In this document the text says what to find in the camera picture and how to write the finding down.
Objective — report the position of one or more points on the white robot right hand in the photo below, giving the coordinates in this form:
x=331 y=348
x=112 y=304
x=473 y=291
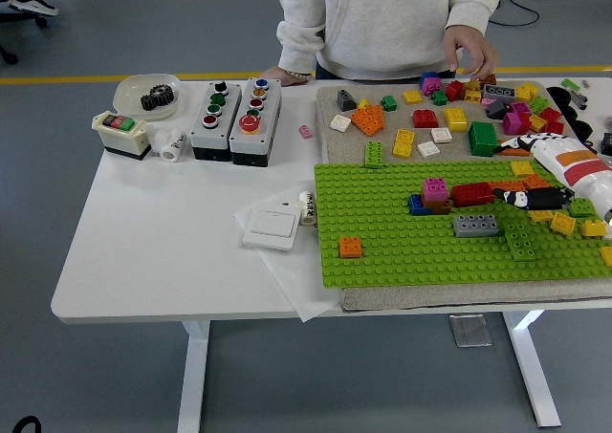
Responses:
x=578 y=165

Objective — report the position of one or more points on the person's right hand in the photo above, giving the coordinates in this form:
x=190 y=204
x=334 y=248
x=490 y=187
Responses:
x=287 y=76

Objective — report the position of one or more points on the person's left hand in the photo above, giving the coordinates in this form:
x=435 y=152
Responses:
x=475 y=46

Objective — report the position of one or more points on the brown brick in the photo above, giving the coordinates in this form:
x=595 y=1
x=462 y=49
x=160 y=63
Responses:
x=488 y=80
x=441 y=207

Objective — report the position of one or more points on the large dark green brick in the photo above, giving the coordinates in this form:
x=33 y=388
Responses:
x=483 y=139

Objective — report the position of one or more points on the red long brick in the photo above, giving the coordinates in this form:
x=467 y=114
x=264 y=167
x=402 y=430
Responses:
x=471 y=194

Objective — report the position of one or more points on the green studded baseplate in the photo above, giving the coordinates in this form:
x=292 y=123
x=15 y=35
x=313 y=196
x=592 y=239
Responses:
x=382 y=213

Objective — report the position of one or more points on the blue brick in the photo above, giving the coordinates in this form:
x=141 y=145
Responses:
x=424 y=79
x=416 y=206

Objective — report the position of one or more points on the person's left forearm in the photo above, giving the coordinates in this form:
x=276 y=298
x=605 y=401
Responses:
x=473 y=7

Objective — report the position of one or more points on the person's right forearm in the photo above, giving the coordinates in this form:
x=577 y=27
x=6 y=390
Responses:
x=299 y=50

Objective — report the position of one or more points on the small black box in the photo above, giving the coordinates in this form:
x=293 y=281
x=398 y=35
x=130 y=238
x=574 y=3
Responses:
x=607 y=143

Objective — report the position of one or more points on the lime green square plate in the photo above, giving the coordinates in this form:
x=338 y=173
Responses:
x=581 y=208

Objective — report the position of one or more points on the tall red brick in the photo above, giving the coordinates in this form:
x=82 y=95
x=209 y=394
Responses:
x=554 y=128

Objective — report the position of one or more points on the grey emergency-stop control box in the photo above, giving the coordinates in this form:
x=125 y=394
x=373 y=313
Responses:
x=268 y=117

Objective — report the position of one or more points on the yellow window brick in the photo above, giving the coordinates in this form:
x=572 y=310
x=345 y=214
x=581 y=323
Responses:
x=472 y=96

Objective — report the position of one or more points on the dark grey long brick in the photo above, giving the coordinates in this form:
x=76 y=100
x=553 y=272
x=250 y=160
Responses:
x=499 y=92

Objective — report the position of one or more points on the small pink piece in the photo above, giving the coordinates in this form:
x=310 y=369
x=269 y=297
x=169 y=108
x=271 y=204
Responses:
x=487 y=101

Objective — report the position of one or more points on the small pink brick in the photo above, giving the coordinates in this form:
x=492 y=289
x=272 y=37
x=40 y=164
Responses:
x=306 y=131

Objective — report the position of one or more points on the yellow square brick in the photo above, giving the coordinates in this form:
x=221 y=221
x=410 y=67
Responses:
x=412 y=97
x=541 y=215
x=563 y=223

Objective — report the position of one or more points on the small dark green brick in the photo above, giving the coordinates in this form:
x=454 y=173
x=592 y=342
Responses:
x=439 y=97

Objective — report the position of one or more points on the dark grey slope brick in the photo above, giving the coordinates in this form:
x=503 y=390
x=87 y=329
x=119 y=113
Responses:
x=346 y=101
x=497 y=110

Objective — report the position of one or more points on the grey metal part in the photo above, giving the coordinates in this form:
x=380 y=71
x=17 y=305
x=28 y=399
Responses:
x=578 y=99

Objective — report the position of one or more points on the white square tile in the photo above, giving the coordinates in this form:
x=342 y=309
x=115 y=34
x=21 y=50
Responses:
x=340 y=123
x=442 y=136
x=428 y=150

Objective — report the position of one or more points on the large yellow brick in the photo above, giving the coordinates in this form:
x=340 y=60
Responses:
x=455 y=119

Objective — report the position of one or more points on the large magenta brick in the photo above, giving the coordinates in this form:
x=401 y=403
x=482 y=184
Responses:
x=512 y=123

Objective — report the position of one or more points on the small yellow slope brick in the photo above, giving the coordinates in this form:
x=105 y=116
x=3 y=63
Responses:
x=363 y=103

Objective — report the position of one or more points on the red square brick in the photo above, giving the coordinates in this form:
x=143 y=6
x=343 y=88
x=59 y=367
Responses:
x=424 y=118

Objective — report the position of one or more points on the orange wedge brick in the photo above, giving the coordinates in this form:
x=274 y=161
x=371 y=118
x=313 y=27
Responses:
x=369 y=118

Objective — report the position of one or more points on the grey-brown mat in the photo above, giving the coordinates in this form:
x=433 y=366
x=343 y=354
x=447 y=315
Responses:
x=349 y=146

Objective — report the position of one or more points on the lime green long plate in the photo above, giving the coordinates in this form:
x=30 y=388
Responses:
x=521 y=242

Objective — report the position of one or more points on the person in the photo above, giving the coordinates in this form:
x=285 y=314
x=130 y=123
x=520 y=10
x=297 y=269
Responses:
x=382 y=22

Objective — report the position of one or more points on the grey four-button control box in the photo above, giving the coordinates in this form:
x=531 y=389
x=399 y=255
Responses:
x=201 y=139

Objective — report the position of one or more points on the yellow long brick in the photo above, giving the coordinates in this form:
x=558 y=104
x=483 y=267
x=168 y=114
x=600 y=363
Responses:
x=404 y=143

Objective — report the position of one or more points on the black gear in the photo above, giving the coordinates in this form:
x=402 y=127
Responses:
x=149 y=102
x=163 y=94

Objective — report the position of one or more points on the large white labelled tube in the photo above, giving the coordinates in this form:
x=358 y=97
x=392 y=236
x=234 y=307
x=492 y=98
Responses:
x=173 y=147

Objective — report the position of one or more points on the small white labelled tube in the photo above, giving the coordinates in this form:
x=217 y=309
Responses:
x=307 y=210

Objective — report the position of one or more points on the white pipe fitting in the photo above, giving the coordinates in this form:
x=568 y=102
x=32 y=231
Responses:
x=157 y=141

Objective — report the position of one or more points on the white plastic bowl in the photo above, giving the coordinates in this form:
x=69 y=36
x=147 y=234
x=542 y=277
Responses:
x=129 y=93

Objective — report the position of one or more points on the orange square brick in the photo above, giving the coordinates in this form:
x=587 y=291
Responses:
x=350 y=247

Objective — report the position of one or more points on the clear floor plate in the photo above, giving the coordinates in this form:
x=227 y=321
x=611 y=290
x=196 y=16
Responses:
x=471 y=330

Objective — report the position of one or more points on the white paper sheet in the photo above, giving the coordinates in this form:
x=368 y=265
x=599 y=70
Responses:
x=296 y=280

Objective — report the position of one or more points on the white table leg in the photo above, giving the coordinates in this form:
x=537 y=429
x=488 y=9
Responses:
x=531 y=366
x=193 y=380

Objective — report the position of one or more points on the black white sneaker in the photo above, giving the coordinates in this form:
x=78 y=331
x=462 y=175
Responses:
x=36 y=6

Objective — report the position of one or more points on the white wall switch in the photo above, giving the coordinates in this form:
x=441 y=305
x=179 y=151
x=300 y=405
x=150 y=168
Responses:
x=270 y=225

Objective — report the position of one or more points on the beige red-green switch box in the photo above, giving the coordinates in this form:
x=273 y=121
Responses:
x=122 y=139

